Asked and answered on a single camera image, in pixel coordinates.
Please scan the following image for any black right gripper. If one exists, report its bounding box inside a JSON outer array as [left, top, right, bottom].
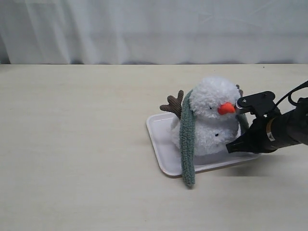
[[226, 117, 277, 154]]

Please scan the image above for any white plush snowman toy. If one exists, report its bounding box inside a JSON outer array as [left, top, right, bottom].
[[159, 77, 241, 156]]

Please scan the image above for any green fleece scarf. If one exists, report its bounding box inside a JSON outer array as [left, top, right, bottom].
[[178, 88, 251, 190]]

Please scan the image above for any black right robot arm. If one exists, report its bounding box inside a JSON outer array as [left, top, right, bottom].
[[226, 98, 308, 154]]

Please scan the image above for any white plastic tray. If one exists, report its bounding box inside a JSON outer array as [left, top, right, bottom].
[[146, 113, 260, 178]]

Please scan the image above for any white backdrop curtain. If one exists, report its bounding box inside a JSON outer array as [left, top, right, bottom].
[[0, 0, 308, 64]]

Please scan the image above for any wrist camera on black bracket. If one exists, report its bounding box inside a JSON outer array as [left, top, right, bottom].
[[235, 91, 276, 118]]

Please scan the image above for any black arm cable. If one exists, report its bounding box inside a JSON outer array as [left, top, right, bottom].
[[271, 80, 308, 106]]

